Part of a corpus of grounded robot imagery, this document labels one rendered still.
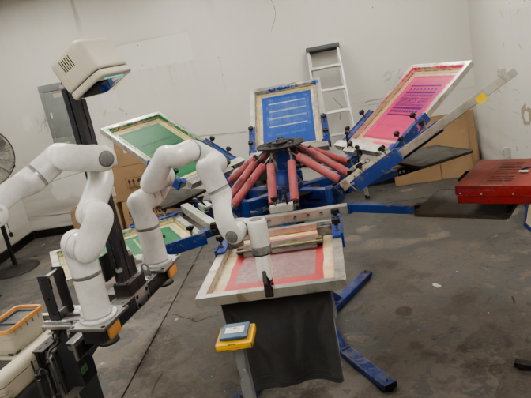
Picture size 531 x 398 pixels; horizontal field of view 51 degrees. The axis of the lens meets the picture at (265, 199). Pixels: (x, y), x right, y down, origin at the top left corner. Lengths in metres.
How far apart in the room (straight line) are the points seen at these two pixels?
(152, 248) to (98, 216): 0.52
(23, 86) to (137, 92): 1.43
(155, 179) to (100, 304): 0.52
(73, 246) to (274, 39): 5.13
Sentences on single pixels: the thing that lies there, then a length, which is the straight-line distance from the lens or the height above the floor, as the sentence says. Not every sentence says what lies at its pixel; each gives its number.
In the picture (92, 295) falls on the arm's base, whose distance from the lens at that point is 1.92.
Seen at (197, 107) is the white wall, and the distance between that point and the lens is 6.83.
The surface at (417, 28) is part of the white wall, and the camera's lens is 6.72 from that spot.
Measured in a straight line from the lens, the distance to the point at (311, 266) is 2.36.
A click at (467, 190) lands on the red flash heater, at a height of 1.08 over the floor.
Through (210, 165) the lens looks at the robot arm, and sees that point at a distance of 2.02.
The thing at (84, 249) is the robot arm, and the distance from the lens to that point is 1.80.
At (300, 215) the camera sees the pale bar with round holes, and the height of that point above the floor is 1.03.
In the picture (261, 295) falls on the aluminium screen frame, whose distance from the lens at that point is 2.13.
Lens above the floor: 1.91
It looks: 16 degrees down
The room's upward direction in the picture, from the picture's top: 11 degrees counter-clockwise
